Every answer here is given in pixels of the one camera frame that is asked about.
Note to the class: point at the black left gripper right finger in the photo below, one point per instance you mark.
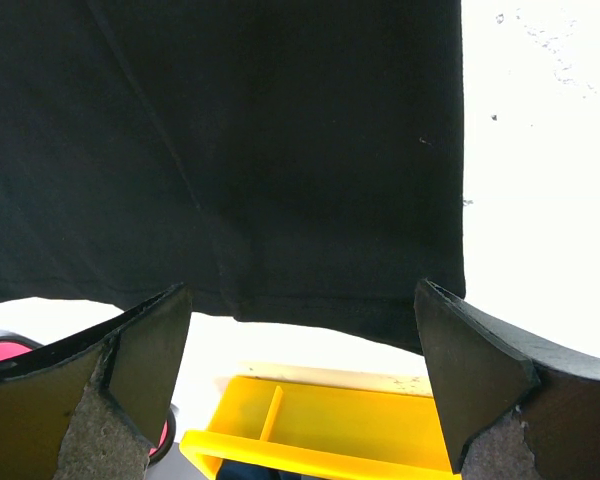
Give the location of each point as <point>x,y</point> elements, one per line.
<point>512,405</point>

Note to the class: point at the yellow plastic bin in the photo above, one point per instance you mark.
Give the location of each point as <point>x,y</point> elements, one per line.
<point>321,431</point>

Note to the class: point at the pink drawer unit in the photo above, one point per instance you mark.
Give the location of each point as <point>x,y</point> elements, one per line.
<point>14,345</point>

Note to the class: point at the navy blue t-shirt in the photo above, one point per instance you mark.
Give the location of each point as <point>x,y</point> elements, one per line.
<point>232,470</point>

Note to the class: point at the black t-shirt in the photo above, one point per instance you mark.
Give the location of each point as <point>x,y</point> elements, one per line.
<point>295,162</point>

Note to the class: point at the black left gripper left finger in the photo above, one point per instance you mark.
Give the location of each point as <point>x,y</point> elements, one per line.
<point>92,405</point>

